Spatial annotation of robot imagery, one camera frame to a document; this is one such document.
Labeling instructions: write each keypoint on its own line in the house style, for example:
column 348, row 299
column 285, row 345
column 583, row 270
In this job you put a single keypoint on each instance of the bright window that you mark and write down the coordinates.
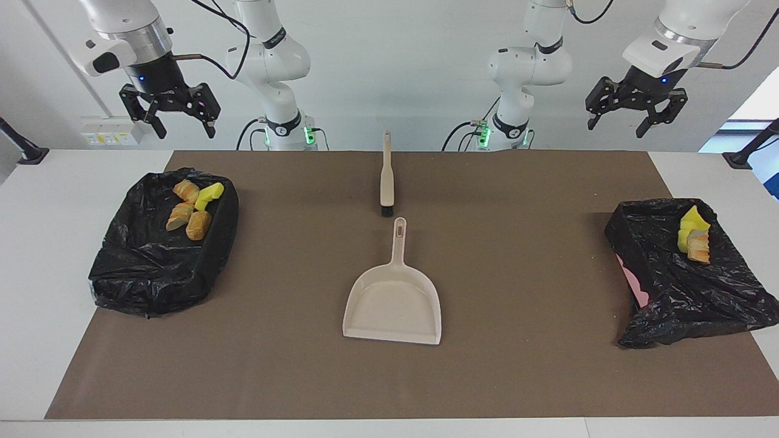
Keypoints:
column 761, row 100

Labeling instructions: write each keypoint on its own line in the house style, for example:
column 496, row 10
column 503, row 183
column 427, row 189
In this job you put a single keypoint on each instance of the pink plastic bin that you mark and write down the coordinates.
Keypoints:
column 633, row 286

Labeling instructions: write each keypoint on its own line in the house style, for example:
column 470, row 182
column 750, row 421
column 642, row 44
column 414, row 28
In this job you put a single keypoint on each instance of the notched yellow sponge piece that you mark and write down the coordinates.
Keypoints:
column 695, row 218

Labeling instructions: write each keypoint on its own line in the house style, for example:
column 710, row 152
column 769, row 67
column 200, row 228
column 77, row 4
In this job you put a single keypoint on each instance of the pale yellow sponge scrap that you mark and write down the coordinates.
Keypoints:
column 180, row 216

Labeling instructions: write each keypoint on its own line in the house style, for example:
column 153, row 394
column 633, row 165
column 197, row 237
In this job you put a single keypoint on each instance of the beige plastic dustpan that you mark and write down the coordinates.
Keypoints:
column 392, row 304

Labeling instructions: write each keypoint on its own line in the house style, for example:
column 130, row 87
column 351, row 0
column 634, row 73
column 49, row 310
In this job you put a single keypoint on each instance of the black clamp mount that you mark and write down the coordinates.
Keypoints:
column 30, row 156
column 739, row 159

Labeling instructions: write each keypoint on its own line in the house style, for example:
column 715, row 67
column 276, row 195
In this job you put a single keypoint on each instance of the left black bag bin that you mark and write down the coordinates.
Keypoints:
column 152, row 274

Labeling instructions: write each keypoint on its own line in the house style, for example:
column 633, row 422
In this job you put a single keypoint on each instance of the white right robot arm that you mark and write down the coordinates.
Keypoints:
column 122, row 30

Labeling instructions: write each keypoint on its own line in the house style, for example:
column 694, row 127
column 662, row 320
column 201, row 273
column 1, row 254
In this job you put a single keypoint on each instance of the chunky yellow sponge piece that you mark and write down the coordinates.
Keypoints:
column 683, row 238

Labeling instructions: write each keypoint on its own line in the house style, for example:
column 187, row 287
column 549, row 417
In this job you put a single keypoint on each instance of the orange striped toy croissant piece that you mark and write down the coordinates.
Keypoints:
column 186, row 190

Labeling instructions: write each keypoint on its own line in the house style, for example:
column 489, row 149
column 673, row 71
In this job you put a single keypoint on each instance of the brown paper table mat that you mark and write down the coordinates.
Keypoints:
column 389, row 377

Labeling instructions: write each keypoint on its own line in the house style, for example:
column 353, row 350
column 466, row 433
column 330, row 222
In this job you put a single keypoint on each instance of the green yellow sponge piece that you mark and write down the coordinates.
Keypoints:
column 209, row 194

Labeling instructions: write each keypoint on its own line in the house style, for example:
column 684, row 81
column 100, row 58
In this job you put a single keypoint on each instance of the brown oval toy bread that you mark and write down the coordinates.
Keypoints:
column 199, row 225

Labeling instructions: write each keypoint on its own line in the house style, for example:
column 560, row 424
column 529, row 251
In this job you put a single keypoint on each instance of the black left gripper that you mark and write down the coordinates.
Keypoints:
column 648, row 85

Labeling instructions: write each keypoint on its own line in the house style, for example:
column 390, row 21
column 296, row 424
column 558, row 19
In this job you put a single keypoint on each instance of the beige hand brush black bristles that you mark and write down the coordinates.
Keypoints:
column 387, row 176

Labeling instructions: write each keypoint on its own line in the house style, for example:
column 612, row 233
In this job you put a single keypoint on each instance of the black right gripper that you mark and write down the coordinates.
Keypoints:
column 159, row 79

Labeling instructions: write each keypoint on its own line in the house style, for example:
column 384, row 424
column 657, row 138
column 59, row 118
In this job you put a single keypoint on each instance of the black plastic trash bag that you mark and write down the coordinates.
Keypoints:
column 688, row 292

